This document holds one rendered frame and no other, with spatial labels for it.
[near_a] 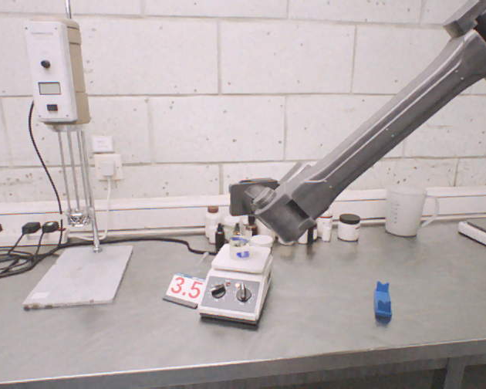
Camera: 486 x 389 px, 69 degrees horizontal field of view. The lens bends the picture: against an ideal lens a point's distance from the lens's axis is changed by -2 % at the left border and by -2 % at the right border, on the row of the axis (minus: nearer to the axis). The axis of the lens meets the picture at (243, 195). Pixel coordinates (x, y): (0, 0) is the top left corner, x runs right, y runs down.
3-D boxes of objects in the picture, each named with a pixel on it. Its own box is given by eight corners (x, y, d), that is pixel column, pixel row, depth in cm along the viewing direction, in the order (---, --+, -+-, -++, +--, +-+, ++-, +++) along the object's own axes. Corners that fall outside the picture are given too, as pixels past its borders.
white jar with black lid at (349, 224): (337, 240, 115) (339, 219, 113) (337, 232, 122) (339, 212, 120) (359, 241, 114) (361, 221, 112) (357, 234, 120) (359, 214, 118)
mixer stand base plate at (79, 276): (113, 302, 81) (112, 299, 81) (20, 309, 79) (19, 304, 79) (133, 248, 110) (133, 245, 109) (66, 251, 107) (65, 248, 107)
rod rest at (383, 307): (391, 318, 76) (393, 303, 75) (374, 316, 77) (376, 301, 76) (389, 294, 85) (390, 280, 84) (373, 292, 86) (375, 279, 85)
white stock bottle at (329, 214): (308, 231, 122) (310, 199, 119) (325, 229, 124) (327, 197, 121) (318, 238, 117) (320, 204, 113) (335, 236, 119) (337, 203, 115)
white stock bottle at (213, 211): (211, 231, 123) (210, 203, 120) (225, 234, 120) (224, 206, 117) (202, 236, 118) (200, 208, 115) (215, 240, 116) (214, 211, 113)
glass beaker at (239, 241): (242, 251, 88) (242, 220, 86) (255, 259, 84) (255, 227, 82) (221, 257, 85) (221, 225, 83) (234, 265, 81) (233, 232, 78)
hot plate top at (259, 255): (262, 273, 78) (262, 270, 78) (210, 268, 81) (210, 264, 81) (271, 251, 89) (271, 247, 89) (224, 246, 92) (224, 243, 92)
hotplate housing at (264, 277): (258, 326, 73) (258, 292, 71) (197, 317, 76) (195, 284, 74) (274, 274, 94) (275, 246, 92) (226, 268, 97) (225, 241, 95)
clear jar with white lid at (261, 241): (260, 273, 95) (261, 245, 92) (245, 265, 99) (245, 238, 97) (276, 266, 98) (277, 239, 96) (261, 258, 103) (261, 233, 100)
